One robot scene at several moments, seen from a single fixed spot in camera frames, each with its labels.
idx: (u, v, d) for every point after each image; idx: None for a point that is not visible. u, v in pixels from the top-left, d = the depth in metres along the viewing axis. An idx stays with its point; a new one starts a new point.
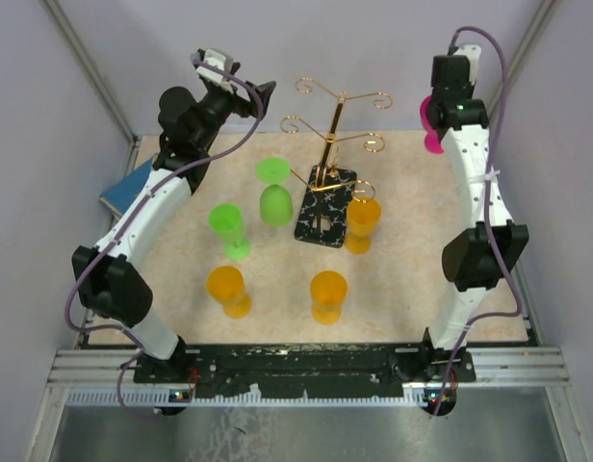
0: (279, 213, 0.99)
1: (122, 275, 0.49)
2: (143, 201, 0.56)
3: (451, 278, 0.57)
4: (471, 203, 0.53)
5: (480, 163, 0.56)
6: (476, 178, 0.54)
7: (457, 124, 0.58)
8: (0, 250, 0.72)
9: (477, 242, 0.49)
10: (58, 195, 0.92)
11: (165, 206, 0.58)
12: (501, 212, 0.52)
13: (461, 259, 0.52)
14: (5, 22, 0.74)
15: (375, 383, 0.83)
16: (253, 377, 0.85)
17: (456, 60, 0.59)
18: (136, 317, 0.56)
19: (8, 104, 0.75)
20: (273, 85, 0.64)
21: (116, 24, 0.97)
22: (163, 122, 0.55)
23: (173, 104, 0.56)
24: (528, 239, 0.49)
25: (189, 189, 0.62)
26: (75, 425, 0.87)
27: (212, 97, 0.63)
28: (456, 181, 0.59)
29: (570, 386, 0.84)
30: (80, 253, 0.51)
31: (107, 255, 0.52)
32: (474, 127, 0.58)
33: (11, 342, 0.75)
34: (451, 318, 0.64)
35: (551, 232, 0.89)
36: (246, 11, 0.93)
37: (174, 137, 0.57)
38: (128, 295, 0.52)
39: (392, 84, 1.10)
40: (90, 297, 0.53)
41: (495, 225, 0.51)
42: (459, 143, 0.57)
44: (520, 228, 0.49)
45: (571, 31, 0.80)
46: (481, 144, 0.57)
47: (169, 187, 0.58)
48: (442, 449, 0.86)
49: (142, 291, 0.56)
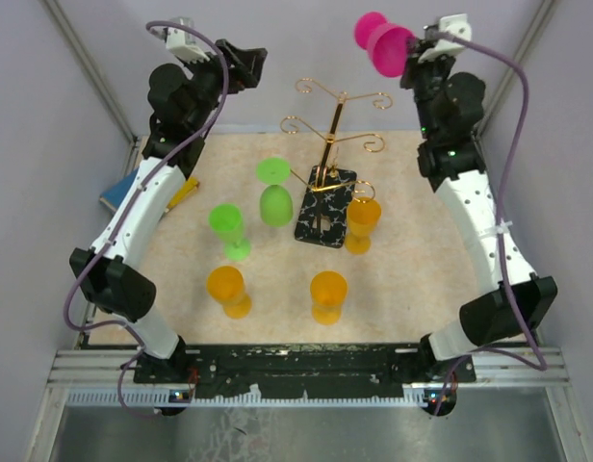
0: (279, 214, 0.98)
1: (121, 276, 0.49)
2: (135, 196, 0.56)
3: (472, 335, 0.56)
4: (487, 259, 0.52)
5: (487, 213, 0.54)
6: (488, 232, 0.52)
7: (453, 175, 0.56)
8: (0, 251, 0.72)
9: (505, 305, 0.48)
10: (58, 195, 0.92)
11: (158, 198, 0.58)
12: (520, 268, 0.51)
13: (487, 320, 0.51)
14: (5, 21, 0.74)
15: (375, 383, 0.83)
16: (253, 377, 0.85)
17: (470, 115, 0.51)
18: (141, 310, 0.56)
19: (8, 104, 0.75)
20: (266, 52, 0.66)
21: (116, 23, 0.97)
22: (153, 99, 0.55)
23: (164, 81, 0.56)
24: (556, 293, 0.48)
25: (182, 174, 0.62)
26: (75, 425, 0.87)
27: (201, 76, 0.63)
28: (461, 230, 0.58)
29: (570, 387, 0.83)
30: (78, 254, 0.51)
31: (103, 256, 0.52)
32: (473, 174, 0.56)
33: (11, 342, 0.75)
34: (458, 346, 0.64)
35: (552, 232, 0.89)
36: (246, 11, 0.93)
37: (166, 116, 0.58)
38: (130, 293, 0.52)
39: (392, 84, 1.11)
40: (95, 295, 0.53)
41: (516, 283, 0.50)
42: (459, 194, 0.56)
44: (542, 283, 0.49)
45: (570, 31, 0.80)
46: (483, 192, 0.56)
47: (161, 178, 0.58)
48: (442, 449, 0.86)
49: (145, 285, 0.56)
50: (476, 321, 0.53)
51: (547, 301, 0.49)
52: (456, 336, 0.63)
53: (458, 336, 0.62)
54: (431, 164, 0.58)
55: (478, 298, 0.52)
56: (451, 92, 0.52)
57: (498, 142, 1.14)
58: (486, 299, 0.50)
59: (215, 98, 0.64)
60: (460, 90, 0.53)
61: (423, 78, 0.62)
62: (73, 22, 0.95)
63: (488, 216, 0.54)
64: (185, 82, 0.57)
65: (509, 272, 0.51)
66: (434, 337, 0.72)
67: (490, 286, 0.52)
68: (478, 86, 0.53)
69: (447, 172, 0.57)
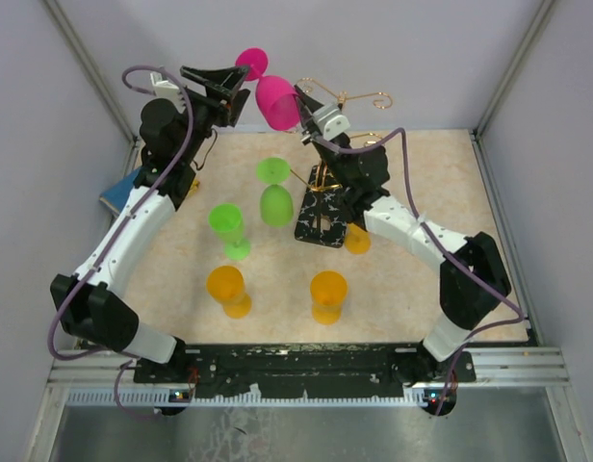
0: (278, 214, 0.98)
1: (103, 303, 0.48)
2: (124, 223, 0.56)
3: (462, 323, 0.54)
4: (426, 246, 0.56)
5: (406, 217, 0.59)
6: (413, 226, 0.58)
7: (368, 206, 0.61)
8: (0, 251, 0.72)
9: (459, 271, 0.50)
10: (59, 195, 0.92)
11: (146, 226, 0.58)
12: (455, 237, 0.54)
13: (460, 297, 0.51)
14: (5, 22, 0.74)
15: (375, 383, 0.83)
16: (252, 377, 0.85)
17: (379, 181, 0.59)
18: (122, 342, 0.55)
19: (7, 103, 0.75)
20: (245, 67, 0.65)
21: (116, 25, 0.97)
22: (144, 133, 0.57)
23: (155, 115, 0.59)
24: (494, 240, 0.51)
25: (170, 206, 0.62)
26: (75, 425, 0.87)
27: (194, 107, 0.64)
28: (400, 243, 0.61)
29: (570, 386, 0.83)
30: (60, 281, 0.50)
31: (87, 283, 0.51)
32: (380, 200, 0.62)
33: (12, 341, 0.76)
34: (454, 339, 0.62)
35: (551, 233, 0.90)
36: (245, 12, 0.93)
37: (157, 150, 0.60)
38: (111, 323, 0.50)
39: (392, 84, 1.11)
40: (74, 326, 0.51)
41: (456, 250, 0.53)
42: (380, 215, 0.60)
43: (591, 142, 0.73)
44: (478, 238, 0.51)
45: (570, 31, 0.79)
46: (397, 205, 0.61)
47: (149, 209, 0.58)
48: (442, 449, 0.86)
49: (127, 316, 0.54)
50: (454, 303, 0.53)
51: (494, 252, 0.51)
52: (449, 331, 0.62)
53: (451, 330, 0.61)
54: (353, 214, 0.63)
55: (441, 281, 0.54)
56: (364, 168, 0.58)
57: (498, 143, 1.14)
58: (445, 276, 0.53)
59: (208, 127, 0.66)
60: (370, 165, 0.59)
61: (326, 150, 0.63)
62: (74, 23, 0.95)
63: (409, 214, 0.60)
64: (177, 115, 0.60)
65: (449, 244, 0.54)
66: (428, 341, 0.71)
67: (439, 262, 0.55)
68: (381, 155, 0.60)
69: (361, 209, 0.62)
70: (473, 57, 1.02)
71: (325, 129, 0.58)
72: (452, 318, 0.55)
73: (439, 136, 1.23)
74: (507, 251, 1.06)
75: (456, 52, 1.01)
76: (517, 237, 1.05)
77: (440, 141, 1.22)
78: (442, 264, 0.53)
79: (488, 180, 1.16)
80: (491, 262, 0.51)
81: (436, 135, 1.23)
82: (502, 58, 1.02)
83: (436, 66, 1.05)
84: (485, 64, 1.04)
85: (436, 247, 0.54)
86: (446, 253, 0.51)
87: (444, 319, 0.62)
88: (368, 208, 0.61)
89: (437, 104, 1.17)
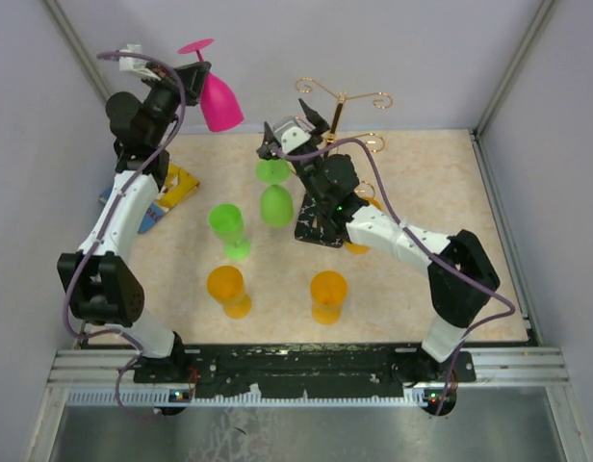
0: (279, 214, 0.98)
1: (115, 269, 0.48)
2: (116, 201, 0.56)
3: (454, 320, 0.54)
4: (411, 251, 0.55)
5: (389, 224, 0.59)
6: (396, 234, 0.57)
7: (348, 218, 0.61)
8: (1, 250, 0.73)
9: (447, 271, 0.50)
10: (59, 195, 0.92)
11: (137, 204, 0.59)
12: (437, 237, 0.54)
13: (450, 296, 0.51)
14: (4, 20, 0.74)
15: (375, 383, 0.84)
16: (252, 377, 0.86)
17: (351, 186, 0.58)
18: (135, 314, 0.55)
19: (6, 101, 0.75)
20: (207, 65, 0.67)
21: (116, 24, 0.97)
22: (115, 128, 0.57)
23: (116, 106, 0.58)
24: (475, 236, 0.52)
25: (155, 187, 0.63)
26: (75, 425, 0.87)
27: (157, 93, 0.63)
28: (387, 251, 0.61)
29: (570, 386, 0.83)
30: (64, 260, 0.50)
31: (92, 256, 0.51)
32: (362, 211, 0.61)
33: (12, 340, 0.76)
34: (451, 339, 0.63)
35: (550, 232, 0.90)
36: (244, 11, 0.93)
37: (130, 141, 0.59)
38: (124, 291, 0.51)
39: (392, 84, 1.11)
40: (83, 306, 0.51)
41: (442, 250, 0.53)
42: (362, 225, 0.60)
43: (590, 142, 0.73)
44: (460, 237, 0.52)
45: (570, 31, 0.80)
46: (378, 215, 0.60)
47: (139, 189, 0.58)
48: (442, 449, 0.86)
49: (136, 287, 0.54)
50: (447, 303, 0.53)
51: (477, 248, 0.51)
52: (445, 330, 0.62)
53: (447, 329, 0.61)
54: (334, 226, 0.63)
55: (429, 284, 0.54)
56: (331, 175, 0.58)
57: (499, 143, 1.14)
58: (433, 278, 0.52)
59: (170, 114, 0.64)
60: (337, 171, 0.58)
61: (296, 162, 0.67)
62: (73, 22, 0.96)
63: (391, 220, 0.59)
64: (141, 106, 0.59)
65: (433, 244, 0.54)
66: (426, 342, 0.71)
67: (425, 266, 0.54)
68: (347, 161, 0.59)
69: (343, 220, 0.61)
70: (473, 57, 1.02)
71: (282, 139, 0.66)
72: (448, 319, 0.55)
73: (439, 136, 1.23)
74: (508, 251, 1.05)
75: (455, 52, 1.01)
76: (517, 237, 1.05)
77: (440, 141, 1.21)
78: (428, 266, 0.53)
79: (487, 180, 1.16)
80: (476, 257, 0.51)
81: (437, 135, 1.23)
82: (502, 58, 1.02)
83: (437, 65, 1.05)
84: (485, 64, 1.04)
85: (421, 249, 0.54)
86: (431, 254, 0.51)
87: (441, 320, 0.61)
88: (348, 220, 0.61)
89: (437, 103, 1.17)
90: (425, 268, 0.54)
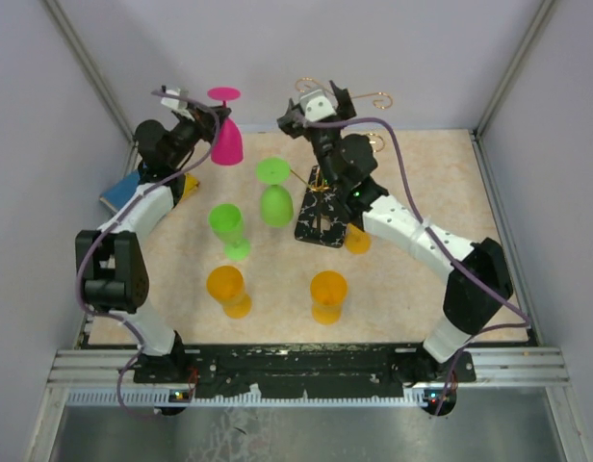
0: (280, 215, 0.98)
1: (128, 243, 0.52)
2: (136, 200, 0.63)
3: (465, 327, 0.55)
4: (431, 252, 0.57)
5: (410, 219, 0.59)
6: (417, 232, 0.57)
7: (365, 207, 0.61)
8: (0, 250, 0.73)
9: (468, 280, 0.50)
10: (59, 195, 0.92)
11: (153, 208, 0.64)
12: (460, 243, 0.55)
13: (466, 304, 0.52)
14: (4, 21, 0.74)
15: (375, 383, 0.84)
16: (252, 377, 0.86)
17: (369, 167, 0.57)
18: (139, 300, 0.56)
19: (6, 101, 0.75)
20: (228, 109, 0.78)
21: (116, 25, 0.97)
22: (141, 150, 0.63)
23: (147, 133, 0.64)
24: (501, 245, 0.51)
25: (170, 202, 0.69)
26: (75, 425, 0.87)
27: (181, 126, 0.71)
28: (401, 245, 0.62)
29: (570, 386, 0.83)
30: (84, 236, 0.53)
31: (108, 235, 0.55)
32: (379, 201, 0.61)
33: (12, 340, 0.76)
34: (453, 339, 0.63)
35: (550, 232, 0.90)
36: (244, 12, 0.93)
37: (153, 162, 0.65)
38: (134, 269, 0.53)
39: (392, 84, 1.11)
40: (90, 283, 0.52)
41: (463, 257, 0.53)
42: (380, 217, 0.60)
43: (591, 141, 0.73)
44: (484, 244, 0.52)
45: (570, 30, 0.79)
46: (399, 208, 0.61)
47: (157, 192, 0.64)
48: (442, 449, 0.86)
49: (142, 272, 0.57)
50: (460, 309, 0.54)
51: (502, 258, 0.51)
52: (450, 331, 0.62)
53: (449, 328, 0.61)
54: (348, 211, 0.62)
55: (448, 288, 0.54)
56: (348, 155, 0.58)
57: (499, 143, 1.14)
58: (452, 284, 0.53)
59: (191, 144, 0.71)
60: (352, 152, 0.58)
61: (315, 137, 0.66)
62: (73, 23, 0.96)
63: (412, 218, 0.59)
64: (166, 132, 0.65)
65: (455, 250, 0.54)
66: (428, 342, 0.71)
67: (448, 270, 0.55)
68: (362, 141, 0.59)
69: (360, 209, 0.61)
70: (473, 57, 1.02)
71: (306, 107, 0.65)
72: (457, 323, 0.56)
73: (439, 136, 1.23)
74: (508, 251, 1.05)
75: (455, 52, 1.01)
76: (518, 237, 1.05)
77: (440, 141, 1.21)
78: (451, 271, 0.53)
79: (487, 180, 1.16)
80: (498, 268, 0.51)
81: (437, 135, 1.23)
82: (502, 58, 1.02)
83: (437, 65, 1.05)
84: (485, 64, 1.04)
85: (443, 254, 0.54)
86: (454, 261, 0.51)
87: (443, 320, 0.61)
88: (366, 210, 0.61)
89: (437, 103, 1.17)
90: (447, 272, 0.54)
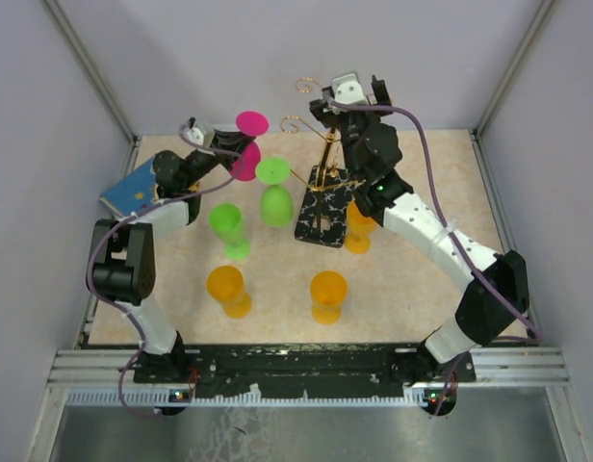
0: (278, 214, 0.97)
1: (143, 234, 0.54)
2: (154, 208, 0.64)
3: (473, 335, 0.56)
4: (451, 258, 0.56)
5: (432, 220, 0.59)
6: (439, 236, 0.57)
7: (390, 202, 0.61)
8: (0, 250, 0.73)
9: (487, 291, 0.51)
10: (60, 194, 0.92)
11: (167, 218, 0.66)
12: (484, 252, 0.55)
13: (480, 315, 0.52)
14: (4, 21, 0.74)
15: (375, 382, 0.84)
16: (252, 377, 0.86)
17: (392, 159, 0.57)
18: (143, 294, 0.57)
19: (5, 101, 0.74)
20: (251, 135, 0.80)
21: (116, 25, 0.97)
22: (160, 180, 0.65)
23: (167, 165, 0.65)
24: (524, 257, 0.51)
25: (184, 218, 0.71)
26: (75, 425, 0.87)
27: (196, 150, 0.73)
28: (420, 246, 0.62)
29: (570, 386, 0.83)
30: (103, 222, 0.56)
31: (125, 225, 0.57)
32: (403, 198, 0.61)
33: (12, 340, 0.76)
34: (455, 339, 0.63)
35: (550, 232, 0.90)
36: (243, 12, 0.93)
37: (169, 189, 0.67)
38: (143, 260, 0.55)
39: (392, 84, 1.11)
40: (100, 269, 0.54)
41: (484, 268, 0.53)
42: (402, 215, 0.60)
43: (591, 141, 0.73)
44: (507, 256, 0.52)
45: (570, 30, 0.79)
46: (422, 208, 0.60)
47: (175, 206, 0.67)
48: (442, 449, 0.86)
49: (151, 267, 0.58)
50: (473, 319, 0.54)
51: (523, 271, 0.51)
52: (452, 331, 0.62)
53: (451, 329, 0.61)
54: (369, 203, 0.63)
55: (464, 296, 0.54)
56: (372, 144, 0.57)
57: (499, 143, 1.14)
58: (470, 293, 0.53)
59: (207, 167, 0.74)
60: (377, 141, 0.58)
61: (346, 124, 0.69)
62: (73, 23, 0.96)
63: (434, 222, 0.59)
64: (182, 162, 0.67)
65: (477, 261, 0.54)
66: (429, 342, 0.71)
67: (467, 279, 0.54)
68: (391, 133, 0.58)
69: (382, 204, 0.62)
70: (473, 57, 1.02)
71: (337, 90, 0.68)
72: (467, 332, 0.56)
73: (439, 136, 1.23)
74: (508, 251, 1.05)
75: (455, 52, 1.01)
76: (517, 237, 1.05)
77: (440, 141, 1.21)
78: (471, 281, 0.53)
79: (487, 180, 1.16)
80: (518, 281, 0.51)
81: (436, 135, 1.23)
82: (502, 58, 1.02)
83: (437, 65, 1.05)
84: (485, 64, 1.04)
85: (464, 261, 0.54)
86: (476, 270, 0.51)
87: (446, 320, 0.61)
88: (389, 205, 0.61)
89: (437, 103, 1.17)
90: (466, 281, 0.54)
